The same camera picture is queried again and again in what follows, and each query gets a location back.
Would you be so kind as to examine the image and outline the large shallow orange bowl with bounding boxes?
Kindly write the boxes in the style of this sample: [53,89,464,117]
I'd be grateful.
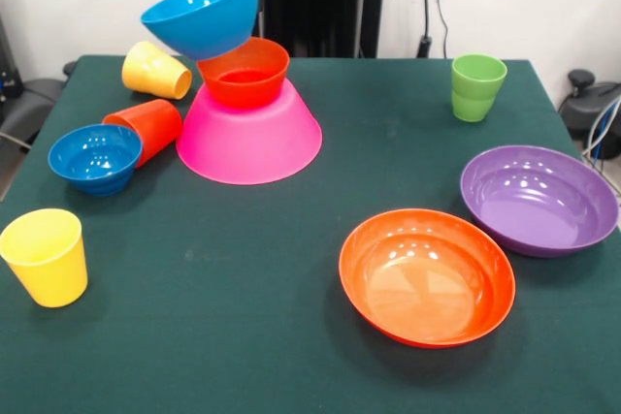
[338,208,517,350]

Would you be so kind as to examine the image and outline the tangle of floor cables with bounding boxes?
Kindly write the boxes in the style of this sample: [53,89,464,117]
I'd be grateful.
[580,96,621,166]

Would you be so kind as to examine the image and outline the dark green tablecloth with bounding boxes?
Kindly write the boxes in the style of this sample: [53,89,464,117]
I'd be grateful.
[0,53,621,414]

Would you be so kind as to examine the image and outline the small orange bowl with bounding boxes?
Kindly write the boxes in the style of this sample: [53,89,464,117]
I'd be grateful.
[196,37,291,110]

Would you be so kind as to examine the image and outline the black hanging cable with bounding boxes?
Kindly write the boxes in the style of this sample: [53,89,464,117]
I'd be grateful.
[416,0,450,59]

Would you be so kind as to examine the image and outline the small dark blue bowl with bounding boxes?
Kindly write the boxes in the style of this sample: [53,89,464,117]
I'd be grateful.
[48,123,144,198]

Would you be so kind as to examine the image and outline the purple plastic bowl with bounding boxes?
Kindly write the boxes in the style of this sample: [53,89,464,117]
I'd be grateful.
[459,143,620,259]

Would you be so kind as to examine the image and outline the lemon yellow plastic cup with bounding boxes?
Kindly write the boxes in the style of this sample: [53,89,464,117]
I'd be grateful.
[0,207,89,309]

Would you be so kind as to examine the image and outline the red-orange plastic cup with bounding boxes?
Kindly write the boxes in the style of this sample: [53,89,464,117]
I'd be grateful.
[101,98,184,171]

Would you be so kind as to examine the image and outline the light blue plastic bowl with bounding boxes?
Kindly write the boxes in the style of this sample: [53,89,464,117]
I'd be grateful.
[140,0,260,62]

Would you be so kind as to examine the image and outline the pink plastic bowl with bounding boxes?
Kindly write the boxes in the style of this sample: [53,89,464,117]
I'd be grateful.
[175,79,324,186]

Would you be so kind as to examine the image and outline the golden yellow plastic cup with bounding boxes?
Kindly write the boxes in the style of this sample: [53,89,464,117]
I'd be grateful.
[120,40,193,101]

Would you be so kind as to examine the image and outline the green plastic cup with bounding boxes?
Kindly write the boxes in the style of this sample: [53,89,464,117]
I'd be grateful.
[450,52,508,123]

